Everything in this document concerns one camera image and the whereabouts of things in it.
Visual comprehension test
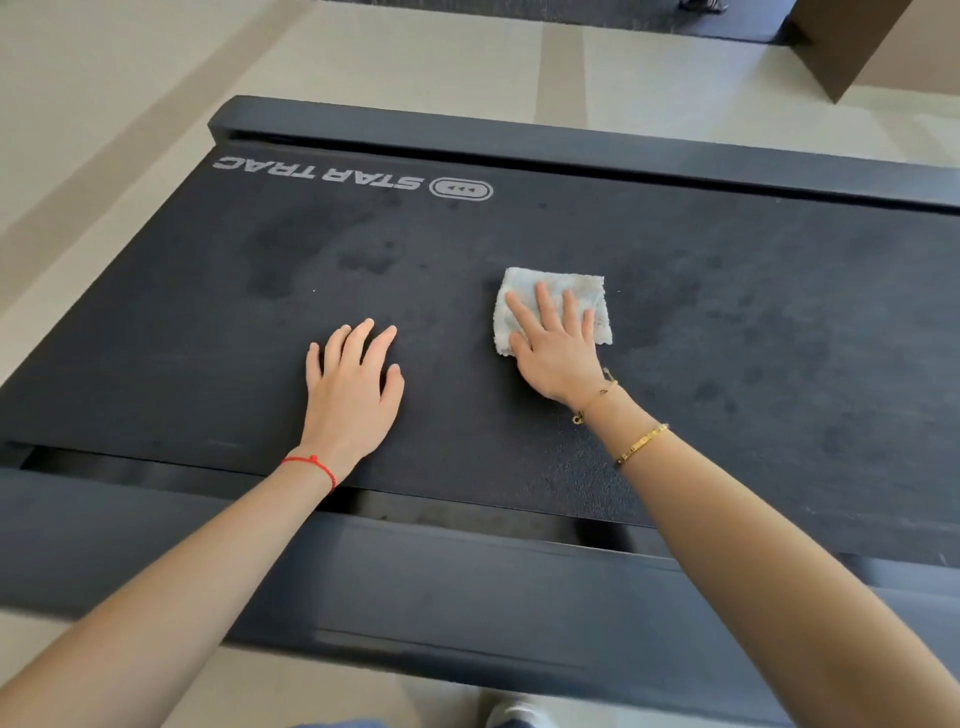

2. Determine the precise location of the person's left hand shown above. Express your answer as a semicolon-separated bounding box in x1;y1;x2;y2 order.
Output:
298;318;406;483

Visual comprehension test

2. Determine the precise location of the person's right hand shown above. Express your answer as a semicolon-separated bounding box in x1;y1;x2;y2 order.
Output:
504;281;617;411

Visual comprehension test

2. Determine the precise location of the light blue cleaning cloth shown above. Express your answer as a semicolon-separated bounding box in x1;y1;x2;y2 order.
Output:
492;267;614;357

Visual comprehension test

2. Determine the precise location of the person's right forearm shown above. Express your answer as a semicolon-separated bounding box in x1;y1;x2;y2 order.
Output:
581;385;960;728

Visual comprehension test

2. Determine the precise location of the person's left forearm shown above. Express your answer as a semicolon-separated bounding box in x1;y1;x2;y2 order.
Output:
0;453;339;728

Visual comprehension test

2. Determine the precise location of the black treadmill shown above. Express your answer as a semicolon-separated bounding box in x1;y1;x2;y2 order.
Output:
0;95;960;728

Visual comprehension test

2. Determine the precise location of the dark floor mat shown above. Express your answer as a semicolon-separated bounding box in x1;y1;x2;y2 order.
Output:
330;0;798;45

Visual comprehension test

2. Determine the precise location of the white shoe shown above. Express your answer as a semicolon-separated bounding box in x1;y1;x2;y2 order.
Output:
486;693;561;728

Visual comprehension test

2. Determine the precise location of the brown pillar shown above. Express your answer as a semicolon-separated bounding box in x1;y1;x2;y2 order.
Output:
786;0;918;105

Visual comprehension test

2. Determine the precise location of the thin gold chain bracelet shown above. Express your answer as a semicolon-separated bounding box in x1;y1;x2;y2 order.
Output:
571;367;621;426

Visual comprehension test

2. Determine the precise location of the red string bracelet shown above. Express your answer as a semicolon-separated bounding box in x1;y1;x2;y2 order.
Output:
280;454;338;494

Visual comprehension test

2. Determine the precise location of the gold bangle bracelet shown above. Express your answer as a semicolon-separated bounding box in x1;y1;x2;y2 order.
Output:
613;423;670;468

